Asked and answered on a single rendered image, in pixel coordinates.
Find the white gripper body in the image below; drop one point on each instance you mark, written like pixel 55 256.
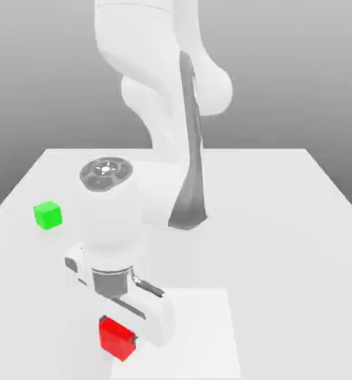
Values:
pixel 152 320

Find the small red cube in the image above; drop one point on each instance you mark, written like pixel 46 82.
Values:
pixel 116 340

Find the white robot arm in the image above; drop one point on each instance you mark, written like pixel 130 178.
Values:
pixel 152 74

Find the small green cube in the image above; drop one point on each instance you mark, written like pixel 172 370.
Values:
pixel 47 215

